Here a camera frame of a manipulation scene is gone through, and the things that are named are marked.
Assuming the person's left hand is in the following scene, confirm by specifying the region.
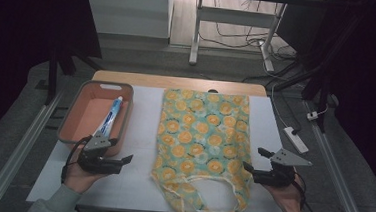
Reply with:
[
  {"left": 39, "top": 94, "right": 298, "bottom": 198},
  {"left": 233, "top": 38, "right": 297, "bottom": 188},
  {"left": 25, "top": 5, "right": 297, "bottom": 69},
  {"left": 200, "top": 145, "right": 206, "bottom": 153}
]
[{"left": 63, "top": 160, "right": 110, "bottom": 197}]

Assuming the tangle of floor cables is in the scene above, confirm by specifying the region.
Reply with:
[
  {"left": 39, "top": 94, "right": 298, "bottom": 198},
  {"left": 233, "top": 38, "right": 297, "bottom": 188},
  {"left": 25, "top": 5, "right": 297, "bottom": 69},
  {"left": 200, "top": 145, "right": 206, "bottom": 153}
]
[{"left": 198, "top": 0, "right": 301, "bottom": 62}]

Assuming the person's right hand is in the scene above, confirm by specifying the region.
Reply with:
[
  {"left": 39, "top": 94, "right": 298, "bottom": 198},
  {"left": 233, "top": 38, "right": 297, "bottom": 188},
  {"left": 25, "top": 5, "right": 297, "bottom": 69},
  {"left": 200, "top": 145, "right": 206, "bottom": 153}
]
[{"left": 262, "top": 173, "right": 311, "bottom": 212}]

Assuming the black metal stand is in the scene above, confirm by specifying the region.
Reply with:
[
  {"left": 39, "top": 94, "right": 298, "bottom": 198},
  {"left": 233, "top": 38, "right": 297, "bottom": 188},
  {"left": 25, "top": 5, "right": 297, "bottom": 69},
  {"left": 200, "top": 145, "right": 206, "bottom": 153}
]
[
  {"left": 268, "top": 55, "right": 335, "bottom": 134},
  {"left": 43, "top": 34, "right": 105, "bottom": 110}
]

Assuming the black power strip cable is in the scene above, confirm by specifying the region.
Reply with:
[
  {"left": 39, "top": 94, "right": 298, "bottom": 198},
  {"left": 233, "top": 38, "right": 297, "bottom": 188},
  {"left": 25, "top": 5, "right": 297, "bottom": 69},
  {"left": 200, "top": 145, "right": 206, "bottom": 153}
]
[{"left": 267, "top": 81, "right": 306, "bottom": 136}]

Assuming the white power strip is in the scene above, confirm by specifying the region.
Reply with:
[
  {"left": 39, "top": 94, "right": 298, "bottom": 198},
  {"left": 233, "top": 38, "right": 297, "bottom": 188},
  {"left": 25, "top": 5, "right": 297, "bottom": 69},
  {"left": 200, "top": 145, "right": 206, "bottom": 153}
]
[{"left": 281, "top": 126, "right": 312, "bottom": 155}]

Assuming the orange plastic basket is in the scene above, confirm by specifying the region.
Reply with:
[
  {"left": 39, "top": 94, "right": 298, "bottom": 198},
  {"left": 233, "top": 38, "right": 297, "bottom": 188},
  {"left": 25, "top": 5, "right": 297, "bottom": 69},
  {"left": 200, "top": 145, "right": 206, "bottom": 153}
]
[{"left": 55, "top": 77, "right": 135, "bottom": 159}]

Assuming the blue and white toothpaste tube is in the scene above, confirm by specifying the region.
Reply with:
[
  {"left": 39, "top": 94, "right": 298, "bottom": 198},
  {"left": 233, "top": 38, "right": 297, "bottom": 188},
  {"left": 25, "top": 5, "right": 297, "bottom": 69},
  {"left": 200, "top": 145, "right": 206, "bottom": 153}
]
[{"left": 93, "top": 94, "right": 125, "bottom": 139}]

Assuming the white table mat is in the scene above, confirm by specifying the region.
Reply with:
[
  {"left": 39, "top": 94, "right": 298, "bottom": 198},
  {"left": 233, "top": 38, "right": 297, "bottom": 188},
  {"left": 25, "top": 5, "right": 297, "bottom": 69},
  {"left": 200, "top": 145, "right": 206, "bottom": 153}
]
[{"left": 26, "top": 77, "right": 297, "bottom": 212}]

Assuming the dark curtain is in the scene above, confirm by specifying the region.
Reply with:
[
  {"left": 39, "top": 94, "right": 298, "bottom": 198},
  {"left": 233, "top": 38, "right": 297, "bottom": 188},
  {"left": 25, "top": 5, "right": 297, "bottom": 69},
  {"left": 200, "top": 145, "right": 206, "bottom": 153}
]
[
  {"left": 0, "top": 0, "right": 106, "bottom": 161},
  {"left": 266, "top": 0, "right": 376, "bottom": 200}
]

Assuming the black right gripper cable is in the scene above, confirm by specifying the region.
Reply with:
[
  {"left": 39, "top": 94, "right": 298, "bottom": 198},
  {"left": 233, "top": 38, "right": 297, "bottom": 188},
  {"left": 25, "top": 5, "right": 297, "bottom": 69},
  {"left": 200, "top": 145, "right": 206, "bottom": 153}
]
[{"left": 290, "top": 173, "right": 339, "bottom": 212}]

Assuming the white plug adapter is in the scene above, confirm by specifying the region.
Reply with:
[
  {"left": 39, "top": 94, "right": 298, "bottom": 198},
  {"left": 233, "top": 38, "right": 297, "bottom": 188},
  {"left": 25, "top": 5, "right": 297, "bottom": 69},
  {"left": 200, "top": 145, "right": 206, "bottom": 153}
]
[{"left": 306, "top": 110, "right": 320, "bottom": 122}]

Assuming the orange-print green cloth bag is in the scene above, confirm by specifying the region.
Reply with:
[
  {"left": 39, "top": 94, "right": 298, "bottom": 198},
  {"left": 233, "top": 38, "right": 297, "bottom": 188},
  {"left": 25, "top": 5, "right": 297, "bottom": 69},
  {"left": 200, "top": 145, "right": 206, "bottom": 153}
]
[{"left": 148, "top": 87, "right": 262, "bottom": 212}]

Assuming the aluminium floor rail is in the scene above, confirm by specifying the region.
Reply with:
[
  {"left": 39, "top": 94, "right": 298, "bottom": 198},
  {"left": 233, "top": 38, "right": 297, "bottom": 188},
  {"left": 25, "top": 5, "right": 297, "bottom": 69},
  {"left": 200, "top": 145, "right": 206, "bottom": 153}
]
[
  {"left": 297, "top": 100, "right": 376, "bottom": 212},
  {"left": 0, "top": 85, "right": 65, "bottom": 212}
]

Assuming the white cabinet panel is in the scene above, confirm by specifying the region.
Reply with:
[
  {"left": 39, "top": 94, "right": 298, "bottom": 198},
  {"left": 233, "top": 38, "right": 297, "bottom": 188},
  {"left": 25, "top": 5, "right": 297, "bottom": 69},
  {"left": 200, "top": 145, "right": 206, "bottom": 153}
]
[{"left": 81, "top": 0, "right": 174, "bottom": 40}]

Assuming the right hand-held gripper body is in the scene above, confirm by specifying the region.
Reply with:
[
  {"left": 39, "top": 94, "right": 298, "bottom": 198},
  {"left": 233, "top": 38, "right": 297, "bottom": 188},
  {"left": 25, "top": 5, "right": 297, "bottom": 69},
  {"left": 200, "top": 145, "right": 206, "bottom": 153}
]
[{"left": 252, "top": 146, "right": 314, "bottom": 191}]

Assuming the white desk frame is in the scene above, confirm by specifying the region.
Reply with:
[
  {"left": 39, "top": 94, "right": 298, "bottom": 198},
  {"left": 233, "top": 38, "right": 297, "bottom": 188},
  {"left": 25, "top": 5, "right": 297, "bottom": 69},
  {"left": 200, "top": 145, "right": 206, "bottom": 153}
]
[{"left": 188, "top": 0, "right": 289, "bottom": 74}]

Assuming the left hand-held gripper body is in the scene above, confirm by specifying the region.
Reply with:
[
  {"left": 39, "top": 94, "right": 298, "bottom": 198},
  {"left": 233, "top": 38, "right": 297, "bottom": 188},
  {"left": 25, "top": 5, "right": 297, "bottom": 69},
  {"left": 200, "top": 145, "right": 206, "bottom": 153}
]
[{"left": 77, "top": 130, "right": 125, "bottom": 176}]

